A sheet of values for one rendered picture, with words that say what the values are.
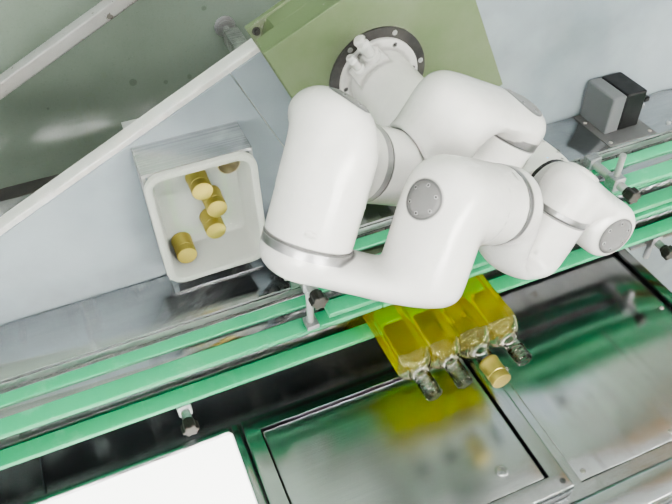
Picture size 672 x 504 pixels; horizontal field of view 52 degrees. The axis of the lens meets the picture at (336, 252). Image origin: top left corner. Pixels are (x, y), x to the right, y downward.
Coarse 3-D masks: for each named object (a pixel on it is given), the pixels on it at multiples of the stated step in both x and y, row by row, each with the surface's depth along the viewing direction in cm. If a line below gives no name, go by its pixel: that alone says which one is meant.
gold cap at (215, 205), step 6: (216, 186) 114; (216, 192) 113; (210, 198) 112; (216, 198) 111; (222, 198) 112; (204, 204) 112; (210, 204) 111; (216, 204) 111; (222, 204) 112; (210, 210) 112; (216, 210) 112; (222, 210) 113; (216, 216) 113
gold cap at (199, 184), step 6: (192, 174) 109; (198, 174) 109; (204, 174) 110; (186, 180) 110; (192, 180) 109; (198, 180) 108; (204, 180) 108; (192, 186) 108; (198, 186) 108; (204, 186) 108; (210, 186) 109; (192, 192) 108; (198, 192) 108; (204, 192) 109; (210, 192) 109; (198, 198) 109; (204, 198) 110
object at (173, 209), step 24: (192, 168) 102; (216, 168) 112; (240, 168) 112; (144, 192) 102; (168, 192) 112; (240, 192) 117; (168, 216) 115; (192, 216) 117; (240, 216) 121; (168, 240) 118; (192, 240) 120; (216, 240) 121; (240, 240) 121; (168, 264) 112; (192, 264) 117; (216, 264) 117; (240, 264) 118
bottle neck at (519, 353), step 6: (510, 336) 118; (516, 336) 119; (504, 342) 119; (510, 342) 118; (516, 342) 117; (510, 348) 117; (516, 348) 117; (522, 348) 116; (510, 354) 118; (516, 354) 116; (522, 354) 116; (528, 354) 116; (516, 360) 116; (522, 360) 118; (528, 360) 117
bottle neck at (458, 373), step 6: (450, 360) 115; (456, 360) 115; (444, 366) 116; (450, 366) 115; (456, 366) 114; (462, 366) 114; (450, 372) 114; (456, 372) 114; (462, 372) 113; (468, 372) 114; (456, 378) 113; (462, 378) 112; (468, 378) 113; (456, 384) 113; (462, 384) 114; (468, 384) 114
